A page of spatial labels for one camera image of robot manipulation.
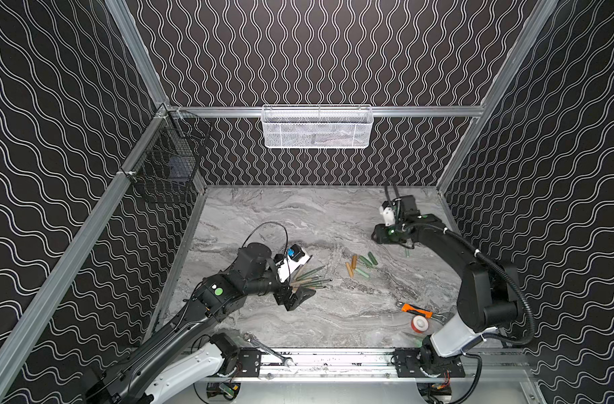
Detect green pen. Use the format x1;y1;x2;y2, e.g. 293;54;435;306
296;266;325;281

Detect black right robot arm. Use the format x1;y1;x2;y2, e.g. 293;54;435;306
372;185;537;365

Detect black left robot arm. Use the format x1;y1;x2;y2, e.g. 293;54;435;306
83;242;315;403

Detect green pen cap on table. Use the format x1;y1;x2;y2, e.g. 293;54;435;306
354;269;370;279

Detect silver wrench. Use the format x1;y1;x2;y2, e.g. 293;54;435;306
243;333;293;366

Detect red white tape roll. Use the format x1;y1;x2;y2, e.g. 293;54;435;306
410;316;430;334

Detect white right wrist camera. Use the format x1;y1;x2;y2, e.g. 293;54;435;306
380;201;396;227

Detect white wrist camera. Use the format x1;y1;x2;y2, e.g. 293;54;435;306
380;201;396;227
275;244;311;283

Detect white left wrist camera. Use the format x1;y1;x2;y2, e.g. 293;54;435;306
275;244;311;283

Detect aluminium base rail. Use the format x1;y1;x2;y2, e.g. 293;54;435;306
235;347;530;382

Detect orange handled utility knife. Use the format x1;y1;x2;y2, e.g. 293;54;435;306
396;301;433;319

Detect white wire mesh basket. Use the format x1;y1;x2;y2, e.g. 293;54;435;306
261;104;374;149

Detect black wire basket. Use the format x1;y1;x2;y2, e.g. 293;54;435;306
118;104;204;206

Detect aluminium corner frame post right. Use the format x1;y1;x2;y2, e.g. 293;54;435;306
436;0;558;194

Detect aluminium corner frame post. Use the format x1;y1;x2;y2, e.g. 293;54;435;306
106;0;169;106
436;0;558;194

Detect aluminium corner frame post left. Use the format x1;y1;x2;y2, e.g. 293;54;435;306
106;0;169;106

